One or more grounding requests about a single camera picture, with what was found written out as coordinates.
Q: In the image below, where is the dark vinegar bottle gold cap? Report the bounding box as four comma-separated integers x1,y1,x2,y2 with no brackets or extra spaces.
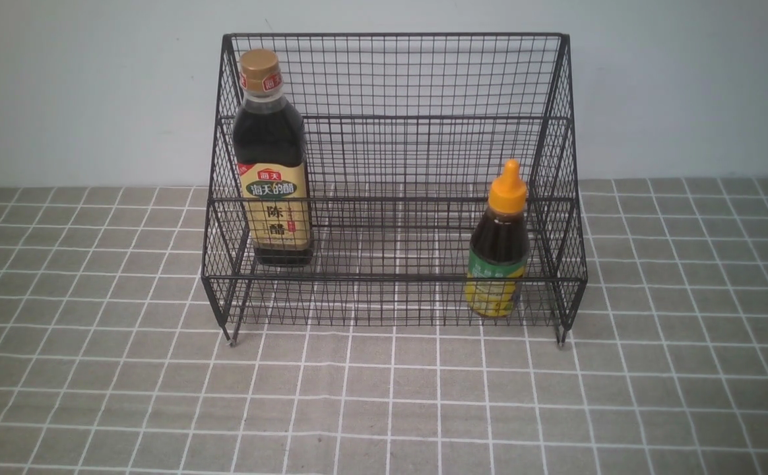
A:
232,49,313,267

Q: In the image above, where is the black wire mesh shelf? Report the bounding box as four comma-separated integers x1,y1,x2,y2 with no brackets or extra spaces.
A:
201,32,587,348

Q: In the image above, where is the grey checkered tablecloth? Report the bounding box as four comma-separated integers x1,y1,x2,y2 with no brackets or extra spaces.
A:
0,178,768,474

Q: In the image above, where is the orange-capped seasoning sauce bottle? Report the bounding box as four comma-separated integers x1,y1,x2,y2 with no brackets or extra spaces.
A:
464,159,530,319

